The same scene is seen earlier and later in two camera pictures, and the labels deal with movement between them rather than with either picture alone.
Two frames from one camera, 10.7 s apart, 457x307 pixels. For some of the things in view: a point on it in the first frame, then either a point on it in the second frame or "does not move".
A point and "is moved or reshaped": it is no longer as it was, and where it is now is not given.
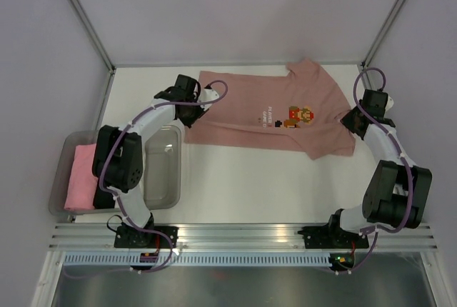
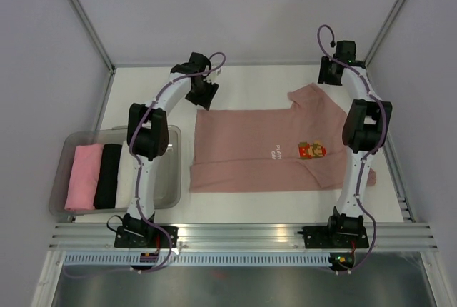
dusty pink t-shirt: (298, 109) is moved or reshaped
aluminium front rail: (406, 237) does not move
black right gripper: (346, 121) to (323, 76)
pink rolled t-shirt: (83, 183) does not move
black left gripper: (189, 122) to (204, 101)
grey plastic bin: (162, 166) does not move
